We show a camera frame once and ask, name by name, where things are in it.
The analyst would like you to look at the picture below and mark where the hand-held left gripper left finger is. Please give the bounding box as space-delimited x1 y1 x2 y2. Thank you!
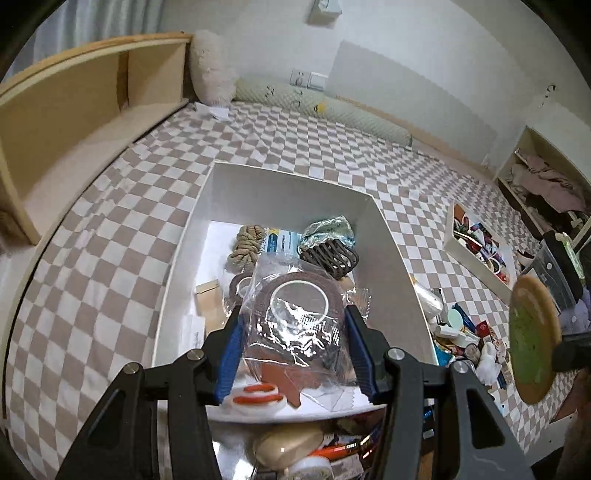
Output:
55 305 246 480

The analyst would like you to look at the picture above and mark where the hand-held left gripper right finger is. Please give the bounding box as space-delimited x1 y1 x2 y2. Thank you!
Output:
344 305 539 480

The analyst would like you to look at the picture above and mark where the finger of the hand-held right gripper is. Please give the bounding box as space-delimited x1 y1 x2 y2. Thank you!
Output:
551 332 591 374

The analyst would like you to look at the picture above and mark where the round cork coaster green top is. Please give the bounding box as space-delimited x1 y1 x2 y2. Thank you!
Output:
508 274 563 406

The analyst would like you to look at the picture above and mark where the brown tape roll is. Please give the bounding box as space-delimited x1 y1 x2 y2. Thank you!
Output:
238 253 372 412
228 272 254 308

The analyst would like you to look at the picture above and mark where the white cardboard shoe box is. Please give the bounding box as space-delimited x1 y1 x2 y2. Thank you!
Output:
151 161 439 423

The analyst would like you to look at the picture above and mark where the clear plastic storage bin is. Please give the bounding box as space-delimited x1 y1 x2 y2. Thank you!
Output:
519 240 578 315

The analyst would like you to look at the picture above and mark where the white orange round case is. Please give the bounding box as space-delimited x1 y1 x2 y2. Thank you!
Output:
221 382 287 414

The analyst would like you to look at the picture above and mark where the orange-brown card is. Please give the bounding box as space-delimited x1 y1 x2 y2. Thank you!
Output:
261 360 319 409

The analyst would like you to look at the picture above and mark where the kraft paper box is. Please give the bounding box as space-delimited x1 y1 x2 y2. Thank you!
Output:
195 279 228 335

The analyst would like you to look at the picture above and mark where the crumpled clothes pile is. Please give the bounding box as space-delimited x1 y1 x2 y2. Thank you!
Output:
505 148 591 217

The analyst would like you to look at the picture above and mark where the white mesh bath pouf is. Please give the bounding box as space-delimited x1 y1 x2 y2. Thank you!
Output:
475 342 503 384

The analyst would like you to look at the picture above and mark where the silver tape roll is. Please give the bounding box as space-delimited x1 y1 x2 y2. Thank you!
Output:
412 284 445 324

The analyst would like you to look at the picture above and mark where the white shallow tray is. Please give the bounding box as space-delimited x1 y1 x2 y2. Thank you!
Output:
443 200 519 296

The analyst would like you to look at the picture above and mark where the beige oval case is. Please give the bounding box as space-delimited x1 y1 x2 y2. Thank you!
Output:
253 425 326 468

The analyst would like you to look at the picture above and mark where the brown hair claw clip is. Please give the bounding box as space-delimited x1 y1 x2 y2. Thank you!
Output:
298 240 360 280

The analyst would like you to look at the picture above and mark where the wooden open shelf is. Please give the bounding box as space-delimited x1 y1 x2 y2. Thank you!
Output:
494 124 591 250

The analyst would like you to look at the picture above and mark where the blue label packet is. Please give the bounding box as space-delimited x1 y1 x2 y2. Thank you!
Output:
263 227 305 254

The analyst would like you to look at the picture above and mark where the white paper sheet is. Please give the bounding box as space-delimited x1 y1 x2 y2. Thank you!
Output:
195 102 228 120

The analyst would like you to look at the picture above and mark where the pale green bolster pillow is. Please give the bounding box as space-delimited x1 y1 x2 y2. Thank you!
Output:
233 78 416 151

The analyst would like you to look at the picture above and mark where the wooden headboard shelf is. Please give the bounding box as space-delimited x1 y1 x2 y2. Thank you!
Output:
0 32 194 245

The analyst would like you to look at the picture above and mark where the fluffy white pillow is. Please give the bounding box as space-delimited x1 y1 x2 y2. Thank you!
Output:
189 30 236 106

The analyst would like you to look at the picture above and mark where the grey curtain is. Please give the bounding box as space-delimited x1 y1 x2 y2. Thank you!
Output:
28 0 162 51

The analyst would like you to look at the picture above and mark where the beige rope bundle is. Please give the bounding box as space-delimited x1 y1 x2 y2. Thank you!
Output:
226 224 269 273

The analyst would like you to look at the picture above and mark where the white wall control box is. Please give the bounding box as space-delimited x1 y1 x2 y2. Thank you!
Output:
308 0 342 24

